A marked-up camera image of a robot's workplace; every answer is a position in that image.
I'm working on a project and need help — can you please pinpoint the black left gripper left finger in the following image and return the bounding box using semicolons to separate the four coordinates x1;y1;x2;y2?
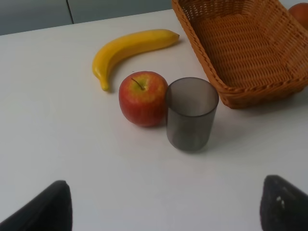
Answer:
0;180;73;231

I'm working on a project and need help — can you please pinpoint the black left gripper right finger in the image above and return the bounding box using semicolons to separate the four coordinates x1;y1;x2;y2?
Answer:
259;175;308;231

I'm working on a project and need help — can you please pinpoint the grey translucent plastic cup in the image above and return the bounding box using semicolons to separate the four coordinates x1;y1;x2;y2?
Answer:
165;77;219;152

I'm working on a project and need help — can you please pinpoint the brown wicker basket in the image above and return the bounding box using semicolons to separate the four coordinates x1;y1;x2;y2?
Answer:
172;0;308;109

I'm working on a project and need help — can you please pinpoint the red yellow apple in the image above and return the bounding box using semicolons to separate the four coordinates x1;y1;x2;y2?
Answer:
118;71;168;127

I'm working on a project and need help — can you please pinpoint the yellow banana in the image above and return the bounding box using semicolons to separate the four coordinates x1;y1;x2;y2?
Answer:
92;29;180;91

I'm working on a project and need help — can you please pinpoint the red orange peach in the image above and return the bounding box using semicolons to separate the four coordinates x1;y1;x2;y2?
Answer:
288;2;308;30

